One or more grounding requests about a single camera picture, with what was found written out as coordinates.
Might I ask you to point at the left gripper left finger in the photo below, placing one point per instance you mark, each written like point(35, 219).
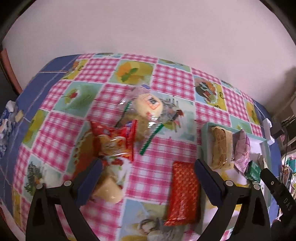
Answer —
point(43, 222)

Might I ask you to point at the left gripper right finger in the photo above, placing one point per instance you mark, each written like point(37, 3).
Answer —
point(253, 220)

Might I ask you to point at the dark green biscuit packet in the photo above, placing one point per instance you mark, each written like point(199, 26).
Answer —
point(252, 172)

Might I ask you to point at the orange red wafer packet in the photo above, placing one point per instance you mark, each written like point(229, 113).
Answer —
point(184, 201)

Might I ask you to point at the yellow pudding cup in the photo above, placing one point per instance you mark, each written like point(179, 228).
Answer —
point(109, 187)

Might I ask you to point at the beige orange pastry packet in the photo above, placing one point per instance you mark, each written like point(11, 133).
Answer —
point(222, 150)

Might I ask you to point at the pink swiss roll packet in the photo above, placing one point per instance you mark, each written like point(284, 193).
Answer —
point(241, 154)

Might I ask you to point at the red cartoon snack packet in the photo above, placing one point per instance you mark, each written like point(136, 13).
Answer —
point(113, 142)

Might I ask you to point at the green edged clear cake packet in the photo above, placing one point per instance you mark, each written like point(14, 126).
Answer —
point(146, 129)

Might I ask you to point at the clear steamed cake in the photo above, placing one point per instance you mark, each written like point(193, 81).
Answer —
point(144, 106)

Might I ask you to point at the teal toy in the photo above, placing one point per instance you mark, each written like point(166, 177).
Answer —
point(291, 163)

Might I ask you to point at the teal rimmed white tray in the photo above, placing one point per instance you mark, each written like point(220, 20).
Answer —
point(256, 145)

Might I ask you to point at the black power adapter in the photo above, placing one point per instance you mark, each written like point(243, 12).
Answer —
point(276, 130)

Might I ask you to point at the white power strip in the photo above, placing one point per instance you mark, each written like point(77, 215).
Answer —
point(267, 125)

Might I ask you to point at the small white eraser block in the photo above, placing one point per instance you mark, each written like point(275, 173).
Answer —
point(19, 116)

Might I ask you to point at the blue white crumpled wrapper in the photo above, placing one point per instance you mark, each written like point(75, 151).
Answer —
point(8, 120)

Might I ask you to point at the blue plaid cloth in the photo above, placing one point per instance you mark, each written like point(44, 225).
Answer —
point(29, 101)

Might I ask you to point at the pink checkered picture tablecloth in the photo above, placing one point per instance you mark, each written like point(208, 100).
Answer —
point(59, 142)

